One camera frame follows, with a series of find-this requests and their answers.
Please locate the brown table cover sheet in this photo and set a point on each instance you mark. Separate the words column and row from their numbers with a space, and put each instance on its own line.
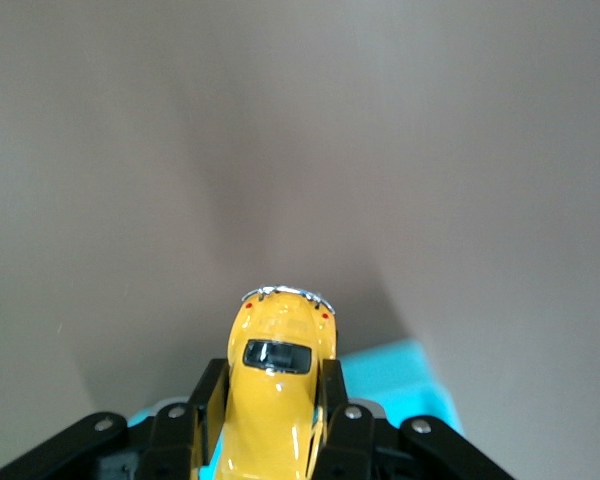
column 130, row 150

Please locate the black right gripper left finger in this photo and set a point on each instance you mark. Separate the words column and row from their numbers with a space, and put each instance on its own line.
column 175, row 445

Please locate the yellow beetle toy car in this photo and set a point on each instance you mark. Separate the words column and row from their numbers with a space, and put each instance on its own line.
column 275, row 410

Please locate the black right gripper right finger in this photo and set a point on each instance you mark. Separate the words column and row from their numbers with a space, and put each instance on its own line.
column 355, row 445

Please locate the turquoise plastic bin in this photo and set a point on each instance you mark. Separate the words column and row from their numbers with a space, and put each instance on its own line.
column 400, row 380

